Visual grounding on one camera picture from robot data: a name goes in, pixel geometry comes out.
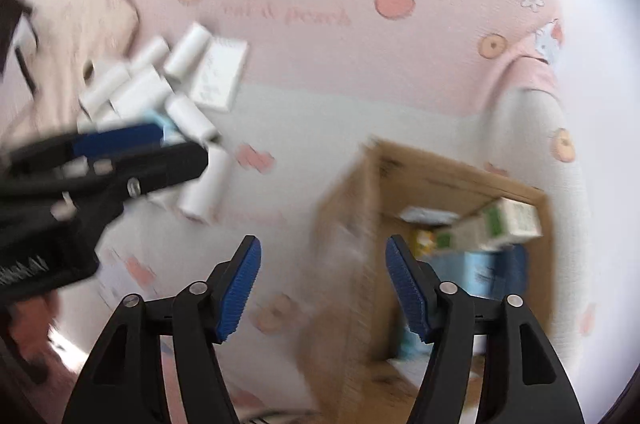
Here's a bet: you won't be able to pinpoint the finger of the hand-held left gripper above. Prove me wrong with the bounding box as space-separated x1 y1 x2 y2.
55 143 209 225
10 123 163 172

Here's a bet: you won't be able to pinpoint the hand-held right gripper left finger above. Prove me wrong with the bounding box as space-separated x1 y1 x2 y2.
62 235 262 424

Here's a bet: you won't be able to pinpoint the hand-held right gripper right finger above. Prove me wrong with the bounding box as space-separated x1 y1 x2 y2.
385 235 586 424

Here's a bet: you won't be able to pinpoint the pile of white paper rolls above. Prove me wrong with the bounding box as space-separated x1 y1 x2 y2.
75 22 233 222

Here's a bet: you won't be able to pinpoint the light blue tea box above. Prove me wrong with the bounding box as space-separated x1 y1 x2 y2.
430 247 528 300

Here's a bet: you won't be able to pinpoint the brown cardboard box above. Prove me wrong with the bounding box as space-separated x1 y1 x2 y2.
300 137 556 424

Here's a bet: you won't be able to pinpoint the small light blue box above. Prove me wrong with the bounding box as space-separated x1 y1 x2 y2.
145 111 183 145

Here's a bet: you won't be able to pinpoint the yellow colourful packet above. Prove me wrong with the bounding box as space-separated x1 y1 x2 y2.
412 227 441 257

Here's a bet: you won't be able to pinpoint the white paper box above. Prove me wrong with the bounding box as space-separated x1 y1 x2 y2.
189 37 249 112

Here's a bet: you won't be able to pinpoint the white green carton box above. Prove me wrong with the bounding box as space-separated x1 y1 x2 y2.
435 197 543 252

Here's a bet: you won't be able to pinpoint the beige cushion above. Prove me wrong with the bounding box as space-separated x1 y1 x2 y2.
15 0 141 145

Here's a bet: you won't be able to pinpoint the pink printed blanket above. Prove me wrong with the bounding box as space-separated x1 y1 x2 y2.
0 0 640 424

